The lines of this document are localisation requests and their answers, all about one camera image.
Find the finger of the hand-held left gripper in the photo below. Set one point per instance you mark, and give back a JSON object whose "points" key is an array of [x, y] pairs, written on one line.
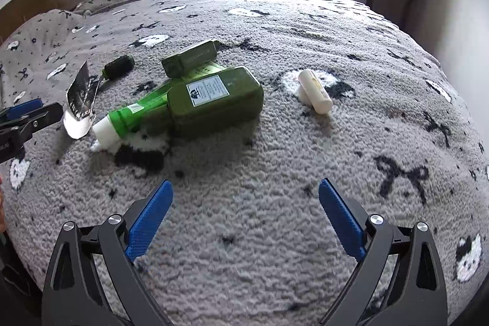
{"points": [[23, 109], [42, 119]]}

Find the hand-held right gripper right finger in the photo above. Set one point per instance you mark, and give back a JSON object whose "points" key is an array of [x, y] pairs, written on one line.
{"points": [[344, 219]]}

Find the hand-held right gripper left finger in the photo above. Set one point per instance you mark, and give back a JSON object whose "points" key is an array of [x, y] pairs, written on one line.
{"points": [[149, 219]]}

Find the black and silver packet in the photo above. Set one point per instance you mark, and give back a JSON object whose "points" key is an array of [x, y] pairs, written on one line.
{"points": [[78, 119]]}

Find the green tube white cap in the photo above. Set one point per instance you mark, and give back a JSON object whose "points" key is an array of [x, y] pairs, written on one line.
{"points": [[126, 116]]}

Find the small dark green vial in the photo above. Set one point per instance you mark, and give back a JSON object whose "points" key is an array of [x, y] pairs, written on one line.
{"points": [[119, 66]]}

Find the grey printed blanket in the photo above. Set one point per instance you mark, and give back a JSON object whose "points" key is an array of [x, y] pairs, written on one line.
{"points": [[267, 158]]}

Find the grey dotted pillow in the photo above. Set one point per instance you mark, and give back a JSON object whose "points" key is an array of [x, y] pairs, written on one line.
{"points": [[97, 4]]}

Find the small white tube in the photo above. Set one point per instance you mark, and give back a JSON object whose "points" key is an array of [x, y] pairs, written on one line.
{"points": [[315, 89]]}

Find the large dark green bottle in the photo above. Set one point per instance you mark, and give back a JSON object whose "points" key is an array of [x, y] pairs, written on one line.
{"points": [[237, 100]]}

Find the small dark green bottle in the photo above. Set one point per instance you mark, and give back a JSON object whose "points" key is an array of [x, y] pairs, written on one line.
{"points": [[187, 58]]}

